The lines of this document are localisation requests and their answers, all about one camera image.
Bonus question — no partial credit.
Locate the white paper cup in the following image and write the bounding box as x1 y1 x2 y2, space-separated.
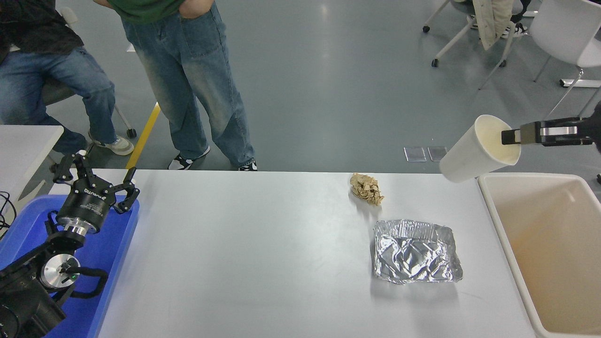
439 115 522 184

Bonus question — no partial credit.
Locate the person with black-white shoes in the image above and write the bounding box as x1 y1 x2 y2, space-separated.
467 0 529 39

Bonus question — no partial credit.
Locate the white shell chair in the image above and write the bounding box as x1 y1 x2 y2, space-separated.
479 0 601 123

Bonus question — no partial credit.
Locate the standing person's left hand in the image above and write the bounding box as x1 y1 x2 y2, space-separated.
180 0 215 19

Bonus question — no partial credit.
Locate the blue plastic tray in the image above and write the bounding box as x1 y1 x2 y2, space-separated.
0 195 140 338

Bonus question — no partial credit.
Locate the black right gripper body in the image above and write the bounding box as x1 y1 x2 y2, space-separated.
593 101 601 154

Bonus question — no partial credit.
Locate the white-legged rolling chair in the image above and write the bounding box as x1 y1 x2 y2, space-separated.
422 0 517 69

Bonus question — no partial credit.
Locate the standing person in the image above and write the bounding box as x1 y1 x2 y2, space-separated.
93 0 259 172

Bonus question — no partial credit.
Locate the large pale plastic bin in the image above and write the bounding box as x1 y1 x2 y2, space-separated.
478 173 601 338

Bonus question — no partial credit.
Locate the tan paper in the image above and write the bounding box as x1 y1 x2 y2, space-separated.
350 173 385 207

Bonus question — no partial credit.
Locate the seated person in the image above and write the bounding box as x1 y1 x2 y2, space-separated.
0 0 136 156

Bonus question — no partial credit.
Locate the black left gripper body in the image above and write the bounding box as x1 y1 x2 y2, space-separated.
55 184 116 227

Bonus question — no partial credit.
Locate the foil tray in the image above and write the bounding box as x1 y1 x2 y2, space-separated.
373 219 463 284

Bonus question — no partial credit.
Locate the thin black cable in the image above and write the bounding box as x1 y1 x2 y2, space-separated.
0 190 18 240

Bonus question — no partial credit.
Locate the white floor base bar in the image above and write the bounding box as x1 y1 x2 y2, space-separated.
560 79 601 90

